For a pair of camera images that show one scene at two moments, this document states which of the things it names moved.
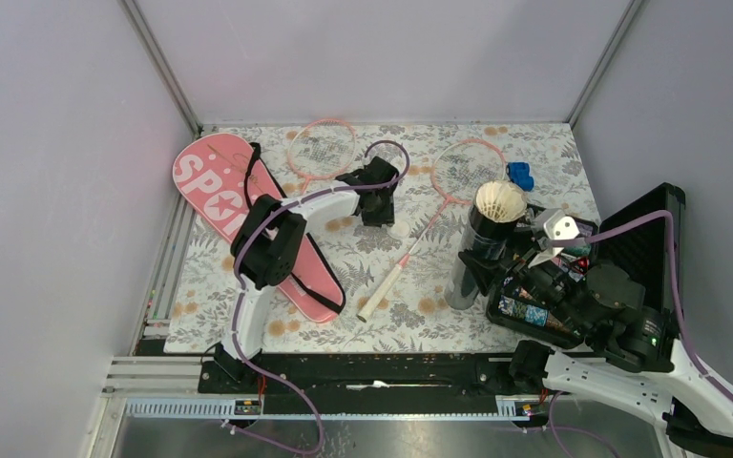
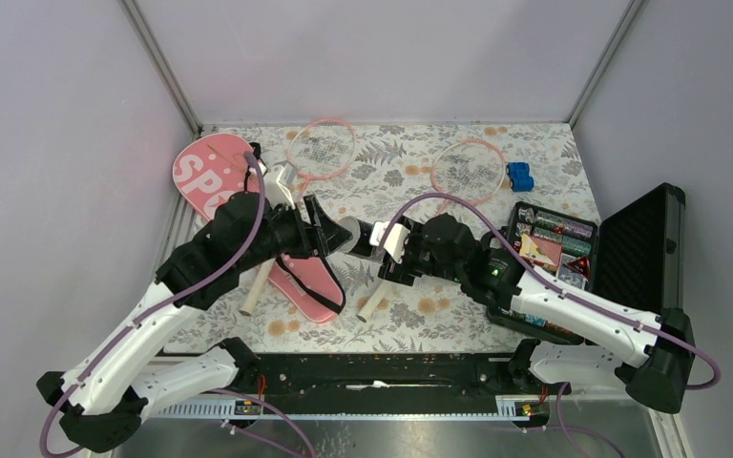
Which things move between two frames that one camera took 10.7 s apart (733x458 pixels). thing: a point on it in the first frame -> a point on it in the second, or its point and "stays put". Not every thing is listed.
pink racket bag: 216,173 stays put
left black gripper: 386,217 -> 319,238
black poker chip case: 569,280 stays put
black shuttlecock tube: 497,207 -> 361,235
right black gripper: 487,272 -> 402,273
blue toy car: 519,174 stays put
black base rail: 346,385 stays put
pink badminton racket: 321,149 stays put
